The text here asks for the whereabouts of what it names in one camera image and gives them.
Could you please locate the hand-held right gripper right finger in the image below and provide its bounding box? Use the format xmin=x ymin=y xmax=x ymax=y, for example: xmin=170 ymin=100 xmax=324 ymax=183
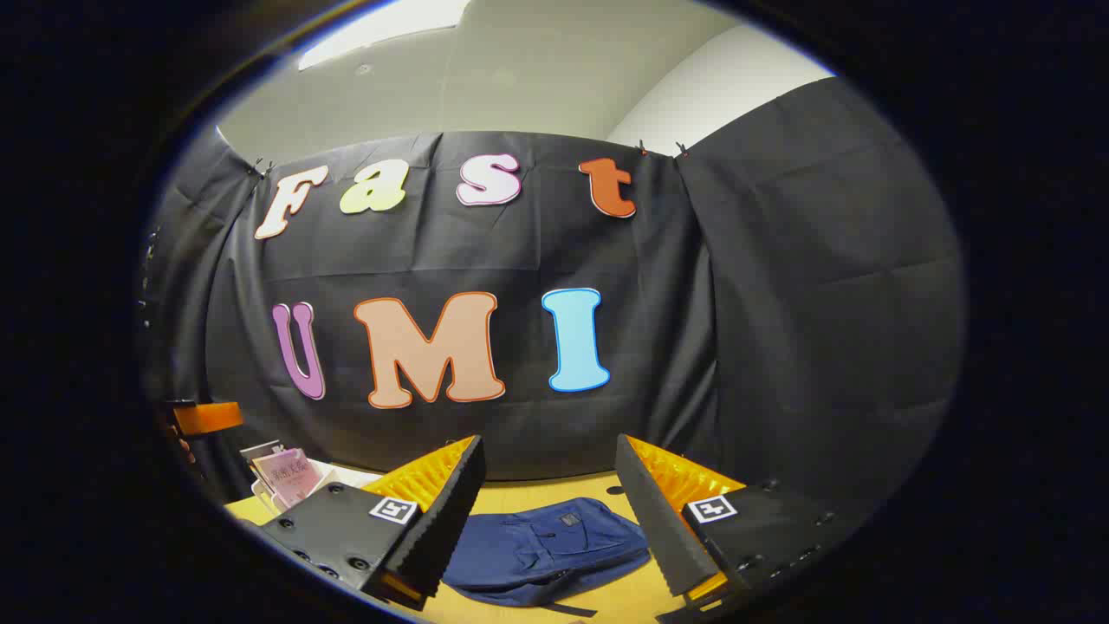
xmin=613 ymin=433 xmax=867 ymax=621

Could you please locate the pink book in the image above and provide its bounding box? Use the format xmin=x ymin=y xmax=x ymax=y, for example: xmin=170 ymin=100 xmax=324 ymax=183
xmin=253 ymin=448 xmax=323 ymax=508

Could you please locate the blue schoolbag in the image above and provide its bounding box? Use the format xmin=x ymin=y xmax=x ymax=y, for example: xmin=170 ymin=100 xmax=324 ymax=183
xmin=442 ymin=497 xmax=652 ymax=618

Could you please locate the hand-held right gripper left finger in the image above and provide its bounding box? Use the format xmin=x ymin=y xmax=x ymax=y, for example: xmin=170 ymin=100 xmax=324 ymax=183
xmin=258 ymin=435 xmax=488 ymax=612

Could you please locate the black backdrop cloth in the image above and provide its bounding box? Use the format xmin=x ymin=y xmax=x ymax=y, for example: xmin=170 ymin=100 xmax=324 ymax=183
xmin=139 ymin=76 xmax=967 ymax=556

